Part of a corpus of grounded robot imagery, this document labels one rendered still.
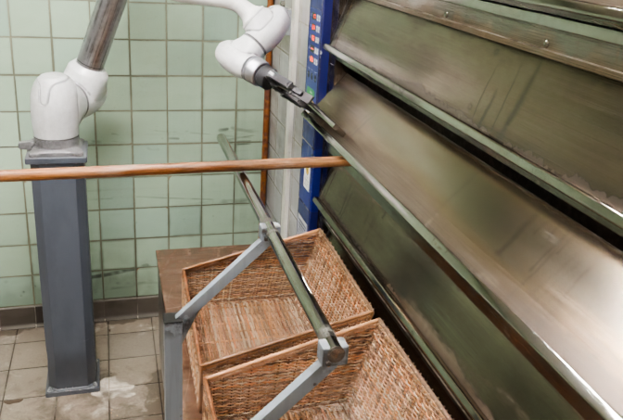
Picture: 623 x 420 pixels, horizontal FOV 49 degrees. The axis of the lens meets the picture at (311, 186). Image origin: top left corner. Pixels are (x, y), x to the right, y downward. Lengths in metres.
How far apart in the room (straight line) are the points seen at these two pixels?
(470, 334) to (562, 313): 0.41
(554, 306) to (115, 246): 2.47
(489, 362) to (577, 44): 0.65
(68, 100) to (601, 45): 1.87
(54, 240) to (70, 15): 0.93
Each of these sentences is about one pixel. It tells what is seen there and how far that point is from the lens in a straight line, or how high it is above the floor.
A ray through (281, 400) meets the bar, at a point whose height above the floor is 1.08.
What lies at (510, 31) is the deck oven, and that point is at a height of 1.66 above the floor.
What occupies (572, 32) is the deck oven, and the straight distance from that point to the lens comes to 1.16.
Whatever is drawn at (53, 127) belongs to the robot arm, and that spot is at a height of 1.11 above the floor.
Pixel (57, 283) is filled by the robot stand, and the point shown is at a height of 0.50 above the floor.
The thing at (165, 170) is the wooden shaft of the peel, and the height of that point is 1.19.
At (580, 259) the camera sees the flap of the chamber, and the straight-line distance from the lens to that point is 1.17.
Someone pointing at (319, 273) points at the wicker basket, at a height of 0.75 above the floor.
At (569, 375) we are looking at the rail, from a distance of 1.05.
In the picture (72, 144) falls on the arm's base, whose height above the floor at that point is 1.04.
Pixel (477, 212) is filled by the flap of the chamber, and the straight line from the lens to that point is 1.37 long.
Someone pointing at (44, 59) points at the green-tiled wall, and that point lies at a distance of 3.05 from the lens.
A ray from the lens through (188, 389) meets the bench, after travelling 2.03.
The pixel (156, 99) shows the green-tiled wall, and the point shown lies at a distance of 3.08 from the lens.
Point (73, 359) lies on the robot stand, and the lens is 2.95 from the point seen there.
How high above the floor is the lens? 1.81
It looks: 21 degrees down
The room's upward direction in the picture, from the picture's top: 4 degrees clockwise
